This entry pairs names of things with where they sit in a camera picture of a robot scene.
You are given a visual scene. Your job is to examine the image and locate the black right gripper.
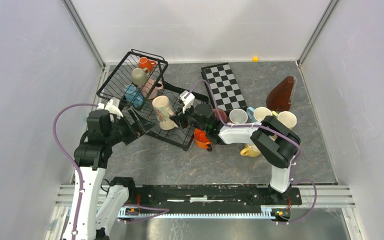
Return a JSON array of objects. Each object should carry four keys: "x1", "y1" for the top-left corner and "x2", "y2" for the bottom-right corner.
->
[{"x1": 169, "y1": 102, "x2": 208, "y2": 133}]

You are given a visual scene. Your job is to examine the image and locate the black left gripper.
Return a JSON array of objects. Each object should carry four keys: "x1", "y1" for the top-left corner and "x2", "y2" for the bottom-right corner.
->
[{"x1": 105, "y1": 106, "x2": 157, "y2": 146}]

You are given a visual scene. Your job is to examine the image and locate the cream mug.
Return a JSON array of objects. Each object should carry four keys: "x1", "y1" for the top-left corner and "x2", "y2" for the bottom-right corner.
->
[{"x1": 152, "y1": 95, "x2": 179, "y2": 131}]

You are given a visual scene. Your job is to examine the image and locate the blue cup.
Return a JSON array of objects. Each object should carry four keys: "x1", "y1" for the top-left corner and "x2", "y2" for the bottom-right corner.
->
[{"x1": 124, "y1": 85, "x2": 144, "y2": 108}]

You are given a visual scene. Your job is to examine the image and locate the orange cup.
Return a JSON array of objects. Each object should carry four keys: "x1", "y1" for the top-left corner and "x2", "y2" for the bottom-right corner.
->
[{"x1": 194, "y1": 128, "x2": 213, "y2": 152}]

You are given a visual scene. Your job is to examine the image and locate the pink floral mug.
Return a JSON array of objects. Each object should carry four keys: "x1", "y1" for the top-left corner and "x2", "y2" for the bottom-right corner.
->
[{"x1": 212, "y1": 108, "x2": 228, "y2": 123}]

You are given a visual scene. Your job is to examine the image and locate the salmon pink mug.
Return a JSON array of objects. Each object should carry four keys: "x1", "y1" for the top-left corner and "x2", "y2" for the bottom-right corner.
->
[{"x1": 228, "y1": 108, "x2": 248, "y2": 125}]

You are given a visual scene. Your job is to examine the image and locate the light blue mug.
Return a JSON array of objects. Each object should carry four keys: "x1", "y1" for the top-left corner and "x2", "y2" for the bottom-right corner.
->
[{"x1": 246, "y1": 106, "x2": 273, "y2": 123}]

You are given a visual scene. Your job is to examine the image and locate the yellow cup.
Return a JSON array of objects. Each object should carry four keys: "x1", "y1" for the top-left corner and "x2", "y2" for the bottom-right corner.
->
[{"x1": 240, "y1": 144, "x2": 261, "y2": 158}]

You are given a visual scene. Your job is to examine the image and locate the yellow mug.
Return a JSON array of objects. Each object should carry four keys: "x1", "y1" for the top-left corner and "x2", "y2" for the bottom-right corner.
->
[{"x1": 272, "y1": 110, "x2": 297, "y2": 130}]

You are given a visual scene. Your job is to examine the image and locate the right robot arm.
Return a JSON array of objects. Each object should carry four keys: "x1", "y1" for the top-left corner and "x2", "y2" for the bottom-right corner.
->
[{"x1": 169, "y1": 104, "x2": 301, "y2": 204}]

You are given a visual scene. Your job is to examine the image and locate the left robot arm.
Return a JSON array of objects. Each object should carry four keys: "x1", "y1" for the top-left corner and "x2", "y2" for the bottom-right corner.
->
[{"x1": 62, "y1": 107, "x2": 155, "y2": 240}]

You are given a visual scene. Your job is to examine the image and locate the pale pink mug in rack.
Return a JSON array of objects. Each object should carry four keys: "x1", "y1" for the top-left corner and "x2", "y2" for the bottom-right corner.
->
[{"x1": 141, "y1": 78, "x2": 164, "y2": 100}]

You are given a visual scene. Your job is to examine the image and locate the black dish rack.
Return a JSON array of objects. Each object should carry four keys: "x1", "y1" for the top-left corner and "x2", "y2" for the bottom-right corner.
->
[{"x1": 110, "y1": 81, "x2": 210, "y2": 152}]

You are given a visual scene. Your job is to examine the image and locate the beige mug in basket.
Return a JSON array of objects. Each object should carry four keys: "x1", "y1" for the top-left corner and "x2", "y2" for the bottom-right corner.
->
[{"x1": 131, "y1": 67, "x2": 149, "y2": 87}]

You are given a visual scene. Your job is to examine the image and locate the black white chessboard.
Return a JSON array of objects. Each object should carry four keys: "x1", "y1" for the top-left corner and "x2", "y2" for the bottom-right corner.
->
[{"x1": 201, "y1": 62, "x2": 248, "y2": 114}]

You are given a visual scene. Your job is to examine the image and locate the orange mug in basket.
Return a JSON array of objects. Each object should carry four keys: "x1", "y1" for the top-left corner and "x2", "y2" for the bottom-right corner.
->
[{"x1": 138, "y1": 56, "x2": 158, "y2": 74}]

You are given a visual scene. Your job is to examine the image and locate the brown wedge object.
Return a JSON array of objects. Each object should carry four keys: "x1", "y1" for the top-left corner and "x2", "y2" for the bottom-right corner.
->
[{"x1": 266, "y1": 76, "x2": 296, "y2": 112}]

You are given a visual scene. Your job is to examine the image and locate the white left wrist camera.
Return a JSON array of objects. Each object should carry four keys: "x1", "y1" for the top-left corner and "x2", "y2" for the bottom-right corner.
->
[{"x1": 96, "y1": 97, "x2": 124, "y2": 119}]

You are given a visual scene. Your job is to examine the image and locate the black wire basket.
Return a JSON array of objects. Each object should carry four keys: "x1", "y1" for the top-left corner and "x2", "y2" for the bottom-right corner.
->
[{"x1": 96, "y1": 49, "x2": 168, "y2": 110}]

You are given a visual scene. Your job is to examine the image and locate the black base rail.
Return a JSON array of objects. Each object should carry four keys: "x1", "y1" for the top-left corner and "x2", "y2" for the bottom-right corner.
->
[{"x1": 126, "y1": 184, "x2": 303, "y2": 214}]

